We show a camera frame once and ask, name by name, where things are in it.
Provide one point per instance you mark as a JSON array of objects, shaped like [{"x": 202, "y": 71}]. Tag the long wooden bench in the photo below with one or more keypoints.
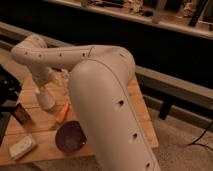
[{"x": 173, "y": 86}]

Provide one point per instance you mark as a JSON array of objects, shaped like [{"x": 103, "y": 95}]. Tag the purple bowl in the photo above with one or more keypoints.
[{"x": 70, "y": 137}]

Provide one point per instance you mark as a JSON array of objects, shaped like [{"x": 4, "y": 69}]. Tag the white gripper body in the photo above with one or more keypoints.
[{"x": 41, "y": 77}]

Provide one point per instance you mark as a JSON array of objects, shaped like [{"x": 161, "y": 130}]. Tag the black equipment at left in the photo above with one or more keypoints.
[{"x": 9, "y": 89}]

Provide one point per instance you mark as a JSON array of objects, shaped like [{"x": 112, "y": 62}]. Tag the white sponge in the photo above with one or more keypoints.
[{"x": 22, "y": 147}]

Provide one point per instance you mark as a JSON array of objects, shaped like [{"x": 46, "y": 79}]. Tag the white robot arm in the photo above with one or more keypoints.
[{"x": 98, "y": 80}]

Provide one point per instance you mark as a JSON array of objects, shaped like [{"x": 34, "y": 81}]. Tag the white ceramic cup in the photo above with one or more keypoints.
[{"x": 44, "y": 99}]

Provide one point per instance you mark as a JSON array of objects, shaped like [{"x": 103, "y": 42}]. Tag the orange carrot toy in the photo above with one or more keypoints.
[{"x": 62, "y": 114}]

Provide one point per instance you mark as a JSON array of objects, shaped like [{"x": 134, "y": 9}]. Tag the wooden table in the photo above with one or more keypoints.
[{"x": 41, "y": 126}]

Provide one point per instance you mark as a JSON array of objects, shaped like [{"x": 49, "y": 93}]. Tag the brown black eraser block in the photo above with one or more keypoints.
[{"x": 21, "y": 114}]

